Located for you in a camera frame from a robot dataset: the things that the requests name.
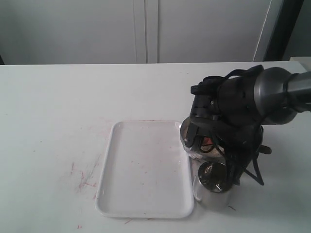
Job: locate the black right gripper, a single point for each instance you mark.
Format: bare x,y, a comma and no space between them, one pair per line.
224,110

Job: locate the brown wooden spoon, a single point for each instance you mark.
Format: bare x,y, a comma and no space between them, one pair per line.
207,147

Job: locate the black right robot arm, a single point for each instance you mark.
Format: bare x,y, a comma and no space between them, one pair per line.
279,96

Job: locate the steel bowl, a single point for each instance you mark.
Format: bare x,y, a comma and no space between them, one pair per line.
183,138

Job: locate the stainless steel cup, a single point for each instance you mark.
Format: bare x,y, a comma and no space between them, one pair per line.
211,188

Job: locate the white plastic tray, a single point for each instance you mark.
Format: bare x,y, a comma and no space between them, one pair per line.
146,172

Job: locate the white cabinet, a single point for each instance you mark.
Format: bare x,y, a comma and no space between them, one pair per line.
135,31

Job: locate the black vertical post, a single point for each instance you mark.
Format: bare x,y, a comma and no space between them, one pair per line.
283,29

